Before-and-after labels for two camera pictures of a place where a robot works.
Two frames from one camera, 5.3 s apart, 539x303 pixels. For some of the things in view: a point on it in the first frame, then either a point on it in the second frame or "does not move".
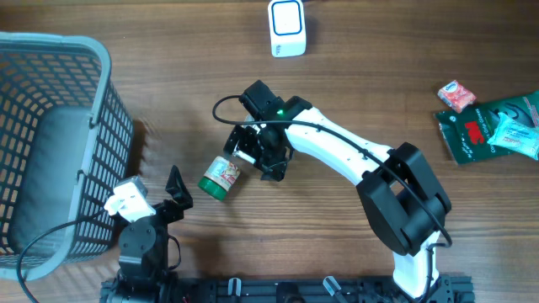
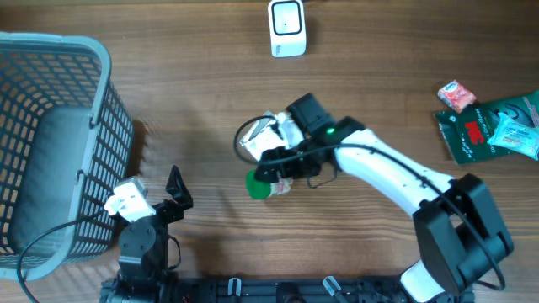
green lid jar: [219, 177] -> [262, 189]
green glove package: [466, 133] does not move
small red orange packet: [456, 96] does not move
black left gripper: [175, 212] does not move
